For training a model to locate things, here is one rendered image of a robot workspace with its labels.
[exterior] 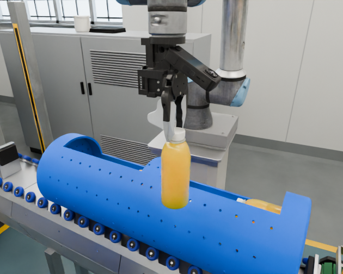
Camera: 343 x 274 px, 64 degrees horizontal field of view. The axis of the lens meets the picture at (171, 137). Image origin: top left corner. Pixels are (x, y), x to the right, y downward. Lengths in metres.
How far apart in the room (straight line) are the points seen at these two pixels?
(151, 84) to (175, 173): 0.20
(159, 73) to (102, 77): 2.16
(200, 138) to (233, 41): 0.40
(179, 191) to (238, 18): 0.62
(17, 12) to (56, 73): 1.47
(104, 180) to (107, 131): 2.01
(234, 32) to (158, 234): 0.69
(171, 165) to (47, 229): 0.79
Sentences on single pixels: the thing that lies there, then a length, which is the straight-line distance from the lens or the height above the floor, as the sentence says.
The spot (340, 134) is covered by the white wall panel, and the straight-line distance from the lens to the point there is 3.68.
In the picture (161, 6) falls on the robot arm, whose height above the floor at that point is 1.68.
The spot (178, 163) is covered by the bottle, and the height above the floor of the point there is 1.37.
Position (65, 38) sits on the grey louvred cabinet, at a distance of 2.88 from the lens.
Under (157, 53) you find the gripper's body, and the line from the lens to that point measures 0.57.
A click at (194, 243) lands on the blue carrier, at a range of 0.78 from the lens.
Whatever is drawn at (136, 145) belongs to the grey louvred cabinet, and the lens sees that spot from 2.75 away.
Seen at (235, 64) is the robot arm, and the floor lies 1.49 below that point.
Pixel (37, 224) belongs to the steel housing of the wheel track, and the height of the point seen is 0.86.
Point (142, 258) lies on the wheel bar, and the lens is 1.00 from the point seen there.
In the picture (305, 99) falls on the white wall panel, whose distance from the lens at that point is 3.51.
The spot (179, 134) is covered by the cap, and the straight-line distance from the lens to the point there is 0.59.
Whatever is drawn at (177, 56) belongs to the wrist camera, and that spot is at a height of 1.60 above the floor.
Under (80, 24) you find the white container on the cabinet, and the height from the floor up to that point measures 1.52.
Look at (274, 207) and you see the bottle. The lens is 0.92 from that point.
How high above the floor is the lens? 1.68
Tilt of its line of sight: 26 degrees down
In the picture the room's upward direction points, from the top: straight up
